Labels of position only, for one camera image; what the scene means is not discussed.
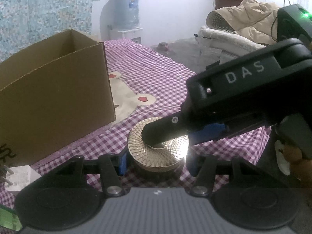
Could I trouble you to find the black jar gold lid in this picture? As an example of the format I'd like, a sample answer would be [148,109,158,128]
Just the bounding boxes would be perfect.
[127,117,189,182]

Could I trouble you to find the brown cardboard box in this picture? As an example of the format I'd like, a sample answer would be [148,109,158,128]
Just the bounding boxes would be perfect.
[1,29,116,166]

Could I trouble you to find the blue floral curtain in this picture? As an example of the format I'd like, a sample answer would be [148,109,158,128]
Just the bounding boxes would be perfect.
[1,0,96,61]

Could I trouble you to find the person's hand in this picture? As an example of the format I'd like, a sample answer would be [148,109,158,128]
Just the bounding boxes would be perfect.
[274,140,311,180]

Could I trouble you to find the white chair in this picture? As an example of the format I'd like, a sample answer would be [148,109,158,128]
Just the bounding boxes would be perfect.
[194,25,267,67]

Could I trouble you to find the beige jacket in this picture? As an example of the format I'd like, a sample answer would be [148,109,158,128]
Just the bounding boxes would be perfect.
[206,0,279,45]

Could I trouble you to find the purple checkered tablecloth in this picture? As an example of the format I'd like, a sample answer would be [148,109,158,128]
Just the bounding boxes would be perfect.
[0,40,274,200]

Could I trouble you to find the blue water jug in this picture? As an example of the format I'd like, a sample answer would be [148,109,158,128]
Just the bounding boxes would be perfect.
[113,0,140,31]

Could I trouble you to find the white green tube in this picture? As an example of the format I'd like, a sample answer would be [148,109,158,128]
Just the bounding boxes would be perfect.
[0,205,23,231]

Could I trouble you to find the white charger plug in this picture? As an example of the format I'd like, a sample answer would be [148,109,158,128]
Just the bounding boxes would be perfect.
[5,165,41,195]

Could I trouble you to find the white water dispenser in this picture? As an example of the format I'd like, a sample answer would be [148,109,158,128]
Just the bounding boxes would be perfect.
[109,28,143,44]

